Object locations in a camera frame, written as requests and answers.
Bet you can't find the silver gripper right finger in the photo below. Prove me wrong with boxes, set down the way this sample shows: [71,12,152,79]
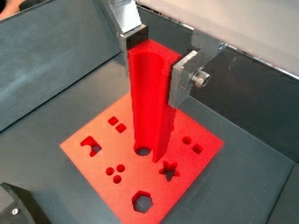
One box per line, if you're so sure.
[168,30,228,108]

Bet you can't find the red shape sorter block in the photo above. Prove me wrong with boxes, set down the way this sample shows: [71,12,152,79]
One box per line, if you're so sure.
[59,94,222,224]

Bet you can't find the black curved holder stand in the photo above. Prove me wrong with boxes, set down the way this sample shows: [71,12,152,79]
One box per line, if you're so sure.
[0,182,51,224]

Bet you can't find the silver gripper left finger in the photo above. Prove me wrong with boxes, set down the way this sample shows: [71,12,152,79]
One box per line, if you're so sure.
[101,0,148,68]

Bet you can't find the red arch peg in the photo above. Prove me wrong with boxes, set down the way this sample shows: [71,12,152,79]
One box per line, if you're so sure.
[128,39,180,162]

